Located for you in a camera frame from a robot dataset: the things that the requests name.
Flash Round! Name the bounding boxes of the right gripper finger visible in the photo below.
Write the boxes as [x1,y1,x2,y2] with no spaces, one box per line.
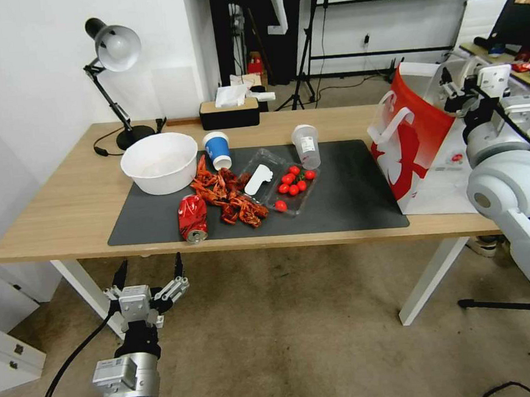
[442,92,476,117]
[438,66,468,99]

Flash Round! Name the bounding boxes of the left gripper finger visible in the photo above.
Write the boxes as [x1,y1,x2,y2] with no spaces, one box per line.
[149,252,193,306]
[101,259,132,302]

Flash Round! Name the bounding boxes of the red white delivery bag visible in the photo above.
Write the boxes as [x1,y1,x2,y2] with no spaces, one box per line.
[362,59,465,219]

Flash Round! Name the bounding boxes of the clear disposable takeout box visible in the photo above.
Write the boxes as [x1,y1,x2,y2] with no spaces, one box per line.
[232,143,324,221]

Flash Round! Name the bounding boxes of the black tissue box wooden lid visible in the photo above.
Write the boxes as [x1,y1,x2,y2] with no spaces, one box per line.
[198,96,262,132]

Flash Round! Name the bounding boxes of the crushed red drink can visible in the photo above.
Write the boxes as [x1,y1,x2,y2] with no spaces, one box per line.
[176,193,211,246]

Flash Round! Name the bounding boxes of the red crayfish shell pile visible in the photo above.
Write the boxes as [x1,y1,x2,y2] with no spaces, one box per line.
[187,150,271,234]

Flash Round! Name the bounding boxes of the wooden desk white legs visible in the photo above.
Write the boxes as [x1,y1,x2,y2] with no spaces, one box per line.
[0,91,514,359]

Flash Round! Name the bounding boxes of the white round bowl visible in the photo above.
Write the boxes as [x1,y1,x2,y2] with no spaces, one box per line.
[118,130,202,199]

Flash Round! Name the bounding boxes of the white drawer cabinet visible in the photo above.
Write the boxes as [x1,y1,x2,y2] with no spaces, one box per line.
[0,243,50,397]

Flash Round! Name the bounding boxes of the dark shoe white sole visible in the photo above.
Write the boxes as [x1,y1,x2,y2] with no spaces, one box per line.
[465,234,501,260]

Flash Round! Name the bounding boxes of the white flat plastic piece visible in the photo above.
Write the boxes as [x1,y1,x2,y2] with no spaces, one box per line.
[242,162,276,196]

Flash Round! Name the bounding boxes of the dark grey table mat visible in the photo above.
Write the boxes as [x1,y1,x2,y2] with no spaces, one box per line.
[100,134,410,252]

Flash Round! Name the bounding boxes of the blue white paper cup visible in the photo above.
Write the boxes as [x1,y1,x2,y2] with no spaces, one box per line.
[201,130,234,173]

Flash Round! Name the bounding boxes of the black tripod stand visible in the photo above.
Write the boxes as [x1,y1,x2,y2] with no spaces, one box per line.
[265,0,337,113]

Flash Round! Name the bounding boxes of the clear plastic cup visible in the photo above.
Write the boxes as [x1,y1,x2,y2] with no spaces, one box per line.
[290,122,322,171]

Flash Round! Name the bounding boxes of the black tripod leg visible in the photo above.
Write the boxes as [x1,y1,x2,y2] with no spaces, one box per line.
[456,293,530,320]

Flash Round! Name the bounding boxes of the white tissue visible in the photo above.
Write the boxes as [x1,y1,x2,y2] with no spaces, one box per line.
[213,84,251,109]

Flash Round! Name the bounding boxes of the black desk lamp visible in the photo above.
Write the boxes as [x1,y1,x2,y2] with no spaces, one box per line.
[78,13,157,154]

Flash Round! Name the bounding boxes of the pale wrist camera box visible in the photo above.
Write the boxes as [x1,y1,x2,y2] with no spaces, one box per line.
[116,284,154,322]
[477,63,515,99]

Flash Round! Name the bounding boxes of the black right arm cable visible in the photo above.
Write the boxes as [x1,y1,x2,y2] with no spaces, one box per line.
[469,77,530,166]

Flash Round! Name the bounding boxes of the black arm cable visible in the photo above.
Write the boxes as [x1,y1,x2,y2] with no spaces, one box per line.
[469,77,530,166]
[28,309,127,397]

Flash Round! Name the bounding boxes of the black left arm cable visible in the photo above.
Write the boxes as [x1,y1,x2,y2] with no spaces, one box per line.
[28,309,127,397]

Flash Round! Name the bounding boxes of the black lamp cable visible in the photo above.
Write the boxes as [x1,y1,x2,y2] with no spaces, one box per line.
[91,117,170,159]

